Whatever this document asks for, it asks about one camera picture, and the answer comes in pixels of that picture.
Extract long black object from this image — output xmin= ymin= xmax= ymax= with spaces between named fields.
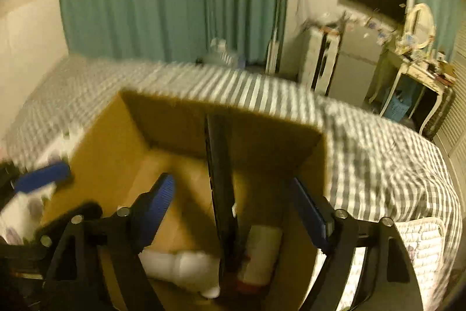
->
xmin=204 ymin=113 xmax=243 ymax=273

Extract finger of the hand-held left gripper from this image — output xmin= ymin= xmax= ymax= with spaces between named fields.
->
xmin=0 ymin=160 xmax=75 ymax=203
xmin=0 ymin=240 xmax=48 ymax=263

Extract oval cream-framed mirror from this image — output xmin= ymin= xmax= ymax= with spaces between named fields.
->
xmin=401 ymin=3 xmax=436 ymax=50

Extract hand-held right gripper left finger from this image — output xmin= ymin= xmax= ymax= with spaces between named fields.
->
xmin=36 ymin=173 xmax=177 ymax=311

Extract white bottle with red cap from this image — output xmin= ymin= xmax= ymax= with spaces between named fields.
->
xmin=233 ymin=224 xmax=285 ymax=291

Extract white floral quilt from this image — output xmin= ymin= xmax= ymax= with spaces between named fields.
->
xmin=395 ymin=216 xmax=446 ymax=282
xmin=0 ymin=147 xmax=73 ymax=246

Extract white folded rack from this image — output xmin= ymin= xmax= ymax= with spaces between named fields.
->
xmin=267 ymin=39 xmax=282 ymax=75

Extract white louvered closet door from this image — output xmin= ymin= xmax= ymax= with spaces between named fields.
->
xmin=433 ymin=34 xmax=466 ymax=169

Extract white plastic bag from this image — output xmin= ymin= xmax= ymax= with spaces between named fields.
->
xmin=207 ymin=38 xmax=249 ymax=68

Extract brown cardboard box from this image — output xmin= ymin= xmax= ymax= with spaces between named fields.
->
xmin=40 ymin=89 xmax=330 ymax=311

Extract grey checkered bed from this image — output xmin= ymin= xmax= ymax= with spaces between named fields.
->
xmin=3 ymin=56 xmax=463 ymax=311

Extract cream dressing table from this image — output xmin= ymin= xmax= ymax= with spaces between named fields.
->
xmin=368 ymin=47 xmax=456 ymax=136

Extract blue bag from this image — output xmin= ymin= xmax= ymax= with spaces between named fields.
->
xmin=386 ymin=94 xmax=409 ymax=121

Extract white small fridge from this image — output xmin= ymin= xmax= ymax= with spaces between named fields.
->
xmin=328 ymin=29 xmax=387 ymax=107

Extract white plastic bottle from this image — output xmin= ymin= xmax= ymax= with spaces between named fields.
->
xmin=140 ymin=247 xmax=223 ymax=299

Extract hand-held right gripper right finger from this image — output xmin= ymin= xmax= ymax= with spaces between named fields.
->
xmin=290 ymin=177 xmax=425 ymax=311

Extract white storage cabinet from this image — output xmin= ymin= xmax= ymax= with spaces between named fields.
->
xmin=298 ymin=25 xmax=343 ymax=95

